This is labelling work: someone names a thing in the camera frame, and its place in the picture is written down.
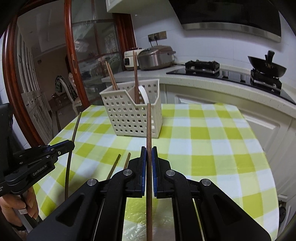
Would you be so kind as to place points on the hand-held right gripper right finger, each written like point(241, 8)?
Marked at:
point(154, 171)

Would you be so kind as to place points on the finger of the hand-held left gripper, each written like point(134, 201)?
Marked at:
point(62, 145)
point(34, 172)

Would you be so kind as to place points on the white rice cooker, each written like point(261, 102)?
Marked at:
point(129, 59)

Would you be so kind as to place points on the brown wooden chopstick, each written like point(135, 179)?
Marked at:
point(149, 129)
point(110, 74)
point(114, 78)
point(136, 76)
point(75, 129)
point(127, 160)
point(115, 163)

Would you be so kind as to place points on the red wooden glass door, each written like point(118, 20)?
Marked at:
point(68, 46)

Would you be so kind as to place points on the black range hood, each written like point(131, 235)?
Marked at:
point(231, 14)

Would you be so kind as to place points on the white wall cabinet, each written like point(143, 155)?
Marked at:
point(115, 5)

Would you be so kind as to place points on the green checked tablecloth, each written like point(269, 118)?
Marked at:
point(208, 150)

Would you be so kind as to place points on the silver electric cooker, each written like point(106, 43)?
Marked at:
point(155, 58)

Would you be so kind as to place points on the cream plastic utensil basket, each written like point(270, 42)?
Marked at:
point(122, 115)

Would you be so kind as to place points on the person's left hand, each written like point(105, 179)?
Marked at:
point(13, 206)

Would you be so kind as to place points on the wall socket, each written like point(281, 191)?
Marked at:
point(159, 35)

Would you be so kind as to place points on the dark cloth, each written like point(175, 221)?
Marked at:
point(59, 83)

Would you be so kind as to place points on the white sideboard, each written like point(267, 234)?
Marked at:
point(37, 111)

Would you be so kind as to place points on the black wok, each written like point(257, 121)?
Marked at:
point(266, 67)

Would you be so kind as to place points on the black gas hob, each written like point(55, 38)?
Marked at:
point(201, 66)

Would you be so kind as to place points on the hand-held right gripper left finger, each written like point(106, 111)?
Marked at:
point(143, 171)

